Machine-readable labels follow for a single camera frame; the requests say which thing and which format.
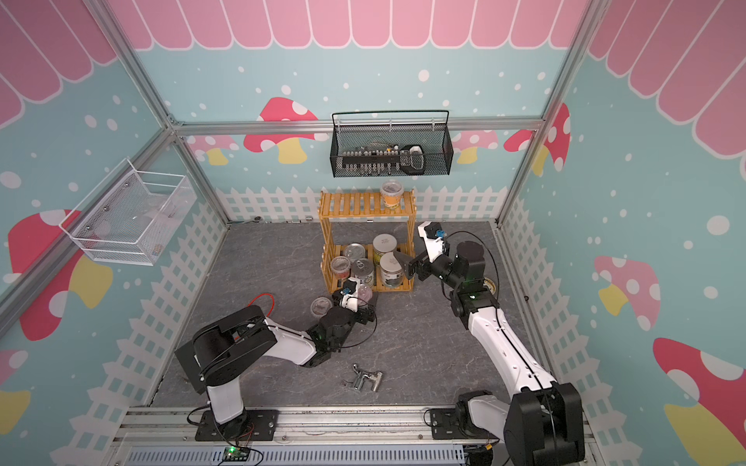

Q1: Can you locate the white-lid white can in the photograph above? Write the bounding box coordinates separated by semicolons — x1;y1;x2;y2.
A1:
379;252;404;289

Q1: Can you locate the wooden two-tier shelf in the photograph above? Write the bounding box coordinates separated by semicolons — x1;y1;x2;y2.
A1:
319;190;417;293

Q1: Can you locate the purple label pull-tab can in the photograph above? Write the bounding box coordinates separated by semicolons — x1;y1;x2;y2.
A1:
351;258;376;285

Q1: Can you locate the small clear-lid jar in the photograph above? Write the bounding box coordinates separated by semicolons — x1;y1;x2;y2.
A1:
310;296;333;318

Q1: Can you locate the small clear-lid cup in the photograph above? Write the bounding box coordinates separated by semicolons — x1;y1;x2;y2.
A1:
330;256;351;281

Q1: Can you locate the tall green seed can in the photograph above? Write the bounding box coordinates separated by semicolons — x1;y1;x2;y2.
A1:
357;283;373;304

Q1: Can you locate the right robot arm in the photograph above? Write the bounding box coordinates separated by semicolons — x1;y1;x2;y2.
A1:
394;238;586;465

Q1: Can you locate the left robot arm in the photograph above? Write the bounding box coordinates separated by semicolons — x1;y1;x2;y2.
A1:
176;297;377;427

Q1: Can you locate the green yellow white-lid can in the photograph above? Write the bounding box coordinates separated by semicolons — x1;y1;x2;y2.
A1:
372;233;398;263

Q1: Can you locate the silver pull-tab can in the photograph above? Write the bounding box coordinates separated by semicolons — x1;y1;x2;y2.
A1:
343;243;367;263

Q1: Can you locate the metal tool on floor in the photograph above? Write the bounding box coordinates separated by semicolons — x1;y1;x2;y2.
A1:
343;363;384;392

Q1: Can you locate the black tool set in basket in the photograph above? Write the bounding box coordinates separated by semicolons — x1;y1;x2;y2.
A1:
331;145;425;177

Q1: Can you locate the green circuit board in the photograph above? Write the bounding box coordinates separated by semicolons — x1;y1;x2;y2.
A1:
221;447;251;463

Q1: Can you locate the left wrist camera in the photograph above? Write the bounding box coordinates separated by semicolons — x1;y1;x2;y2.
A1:
339;278;361;313

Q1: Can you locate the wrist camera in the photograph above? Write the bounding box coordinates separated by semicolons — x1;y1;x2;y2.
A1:
339;278;361;313
418;221;447;263

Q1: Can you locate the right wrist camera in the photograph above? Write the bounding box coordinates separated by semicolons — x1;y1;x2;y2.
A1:
418;221;447;263

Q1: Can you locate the red cable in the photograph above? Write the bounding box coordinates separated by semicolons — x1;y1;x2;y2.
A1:
248;292;276;318

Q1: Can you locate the black wire mesh basket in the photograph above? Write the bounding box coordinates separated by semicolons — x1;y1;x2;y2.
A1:
329;110;454;178

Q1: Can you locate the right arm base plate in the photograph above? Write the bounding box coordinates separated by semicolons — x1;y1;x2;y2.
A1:
424;407;500;441

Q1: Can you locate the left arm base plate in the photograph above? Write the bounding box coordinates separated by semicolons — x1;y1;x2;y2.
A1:
194;410;280;442

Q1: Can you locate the white wire mesh basket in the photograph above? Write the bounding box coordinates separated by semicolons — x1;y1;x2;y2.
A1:
58;159;197;266

